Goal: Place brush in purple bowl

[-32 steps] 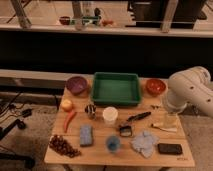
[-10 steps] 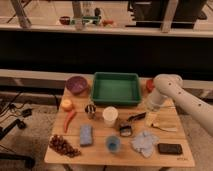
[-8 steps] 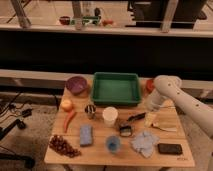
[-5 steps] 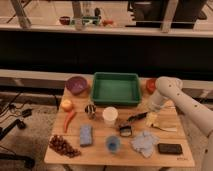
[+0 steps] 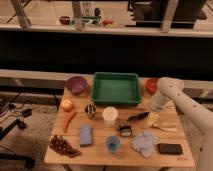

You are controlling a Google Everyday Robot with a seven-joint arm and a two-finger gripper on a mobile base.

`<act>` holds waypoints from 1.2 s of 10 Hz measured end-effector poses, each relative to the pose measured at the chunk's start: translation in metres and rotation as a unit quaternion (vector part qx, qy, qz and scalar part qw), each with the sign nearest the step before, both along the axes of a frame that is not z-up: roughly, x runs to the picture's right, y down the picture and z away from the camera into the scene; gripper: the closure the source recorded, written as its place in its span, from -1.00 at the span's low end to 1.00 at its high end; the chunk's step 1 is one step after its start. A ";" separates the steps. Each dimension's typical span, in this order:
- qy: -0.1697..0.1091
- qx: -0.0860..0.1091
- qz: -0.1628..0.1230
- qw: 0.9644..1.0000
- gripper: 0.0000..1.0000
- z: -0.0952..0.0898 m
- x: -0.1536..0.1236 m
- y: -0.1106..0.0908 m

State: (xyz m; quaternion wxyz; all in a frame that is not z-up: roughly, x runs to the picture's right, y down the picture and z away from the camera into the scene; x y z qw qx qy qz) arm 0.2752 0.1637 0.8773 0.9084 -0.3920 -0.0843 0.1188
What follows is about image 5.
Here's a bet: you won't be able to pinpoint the black handled brush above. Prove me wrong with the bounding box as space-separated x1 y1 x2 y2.
118 112 148 137

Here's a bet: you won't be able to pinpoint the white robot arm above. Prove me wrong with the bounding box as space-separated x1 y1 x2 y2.
149 77 213 171

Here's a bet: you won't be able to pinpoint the purple bowl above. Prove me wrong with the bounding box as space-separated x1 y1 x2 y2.
65 76 88 95

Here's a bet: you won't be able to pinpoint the distant red bowl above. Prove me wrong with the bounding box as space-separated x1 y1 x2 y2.
59 16 70 25

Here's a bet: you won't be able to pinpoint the light blue cloth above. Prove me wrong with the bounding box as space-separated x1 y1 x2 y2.
131 130 158 158

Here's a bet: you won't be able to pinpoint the white cup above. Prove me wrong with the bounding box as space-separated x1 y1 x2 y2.
102 107 118 127

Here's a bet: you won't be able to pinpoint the blue cup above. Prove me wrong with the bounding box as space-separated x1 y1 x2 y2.
105 136 120 153

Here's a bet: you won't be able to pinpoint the green plastic tray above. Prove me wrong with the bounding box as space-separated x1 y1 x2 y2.
90 72 141 106

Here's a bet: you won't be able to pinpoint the striped small cup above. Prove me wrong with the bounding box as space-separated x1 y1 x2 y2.
85 104 96 119

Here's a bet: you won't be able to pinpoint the blue sponge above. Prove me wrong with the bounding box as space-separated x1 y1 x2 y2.
80 125 93 146

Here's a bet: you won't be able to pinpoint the wooden table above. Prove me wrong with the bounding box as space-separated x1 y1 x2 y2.
44 77 196 168

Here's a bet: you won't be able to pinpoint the orange carrot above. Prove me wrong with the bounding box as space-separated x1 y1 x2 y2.
63 111 76 133

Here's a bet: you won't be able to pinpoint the yellow red apple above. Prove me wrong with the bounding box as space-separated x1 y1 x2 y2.
61 99 73 112

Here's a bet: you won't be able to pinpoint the bunch of dark grapes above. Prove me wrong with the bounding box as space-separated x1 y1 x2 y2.
49 135 81 158

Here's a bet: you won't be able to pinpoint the distant green box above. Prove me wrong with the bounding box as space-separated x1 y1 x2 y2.
83 16 100 25

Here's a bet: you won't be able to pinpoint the wooden handled knife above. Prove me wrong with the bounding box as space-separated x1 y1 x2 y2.
152 124 177 132

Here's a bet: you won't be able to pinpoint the black cables on floor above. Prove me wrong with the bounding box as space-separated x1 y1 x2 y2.
0 91 36 169

